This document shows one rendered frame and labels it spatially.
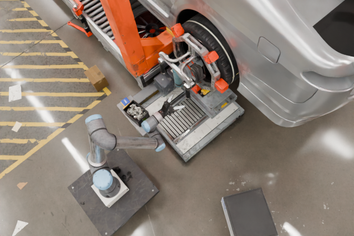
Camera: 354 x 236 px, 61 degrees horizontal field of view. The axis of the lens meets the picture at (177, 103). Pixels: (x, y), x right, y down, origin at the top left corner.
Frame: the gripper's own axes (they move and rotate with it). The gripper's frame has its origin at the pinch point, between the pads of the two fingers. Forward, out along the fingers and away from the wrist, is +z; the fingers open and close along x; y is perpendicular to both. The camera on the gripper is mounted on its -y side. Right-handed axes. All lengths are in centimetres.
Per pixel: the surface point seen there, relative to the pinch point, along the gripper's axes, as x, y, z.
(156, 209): 39, 83, -68
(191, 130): 2, 76, 8
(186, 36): -27, -29, 33
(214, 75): 8.6, -14.5, 30.2
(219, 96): -1, 60, 51
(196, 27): -25, -34, 42
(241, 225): 101, 49, -23
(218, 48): 0, -30, 42
